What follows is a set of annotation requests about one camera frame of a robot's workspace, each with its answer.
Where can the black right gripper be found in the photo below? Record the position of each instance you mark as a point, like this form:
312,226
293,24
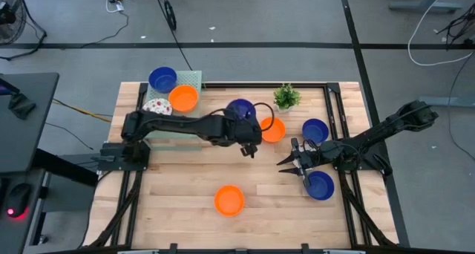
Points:
310,157

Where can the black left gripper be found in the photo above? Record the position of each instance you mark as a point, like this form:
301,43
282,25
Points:
241,131

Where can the blue mini bowl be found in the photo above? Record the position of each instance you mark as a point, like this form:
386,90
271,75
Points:
241,107
321,186
162,80
315,131

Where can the orange mini bowl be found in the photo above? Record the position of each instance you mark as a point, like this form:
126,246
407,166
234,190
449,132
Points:
229,201
183,99
274,131

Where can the floral mini bowl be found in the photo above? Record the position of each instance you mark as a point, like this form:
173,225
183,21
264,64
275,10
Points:
157,106

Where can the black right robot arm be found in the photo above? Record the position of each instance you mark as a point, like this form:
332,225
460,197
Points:
371,135

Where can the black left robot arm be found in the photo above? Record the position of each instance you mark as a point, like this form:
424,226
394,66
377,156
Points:
178,126

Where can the small potted green plant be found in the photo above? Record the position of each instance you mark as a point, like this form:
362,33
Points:
286,97

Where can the green perforated metal shelf rack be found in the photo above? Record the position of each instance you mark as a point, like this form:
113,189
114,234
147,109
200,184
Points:
191,77

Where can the grey desk foot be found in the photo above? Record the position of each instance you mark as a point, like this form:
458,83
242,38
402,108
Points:
423,6
445,101

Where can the black desk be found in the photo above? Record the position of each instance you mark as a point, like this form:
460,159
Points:
26,142

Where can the black desk clamp object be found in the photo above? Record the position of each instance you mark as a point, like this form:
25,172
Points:
22,105

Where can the black computer mouse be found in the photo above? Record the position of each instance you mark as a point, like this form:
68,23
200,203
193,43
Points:
18,198

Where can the black aluminium table frame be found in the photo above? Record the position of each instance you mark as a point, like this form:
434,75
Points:
297,85

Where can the black pedestal fan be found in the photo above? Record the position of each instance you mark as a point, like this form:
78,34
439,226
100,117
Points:
7,14

